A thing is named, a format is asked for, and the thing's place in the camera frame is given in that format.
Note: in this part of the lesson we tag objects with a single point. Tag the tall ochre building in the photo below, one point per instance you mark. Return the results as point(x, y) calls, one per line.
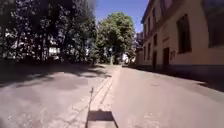
point(196, 40)

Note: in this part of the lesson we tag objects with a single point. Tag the row of dark trees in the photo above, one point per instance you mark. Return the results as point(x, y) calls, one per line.
point(50, 30)

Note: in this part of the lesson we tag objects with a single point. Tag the bright green tree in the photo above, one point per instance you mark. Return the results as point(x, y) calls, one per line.
point(115, 33)

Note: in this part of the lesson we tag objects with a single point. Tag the grey asphalt path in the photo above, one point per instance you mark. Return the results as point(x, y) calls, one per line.
point(160, 100)

